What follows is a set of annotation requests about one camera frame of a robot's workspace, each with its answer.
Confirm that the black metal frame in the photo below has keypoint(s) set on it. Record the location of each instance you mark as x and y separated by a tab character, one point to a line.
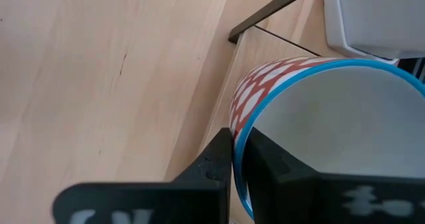
265	12

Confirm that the white stepped plant pot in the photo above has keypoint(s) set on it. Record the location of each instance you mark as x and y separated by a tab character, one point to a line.
382	14

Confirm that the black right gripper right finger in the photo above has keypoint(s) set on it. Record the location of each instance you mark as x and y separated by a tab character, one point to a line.
299	197

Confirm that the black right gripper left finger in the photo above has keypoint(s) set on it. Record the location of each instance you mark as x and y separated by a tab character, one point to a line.
186	200

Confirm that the orange floral patterned mug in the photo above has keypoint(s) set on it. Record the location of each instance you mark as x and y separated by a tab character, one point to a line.
332	117

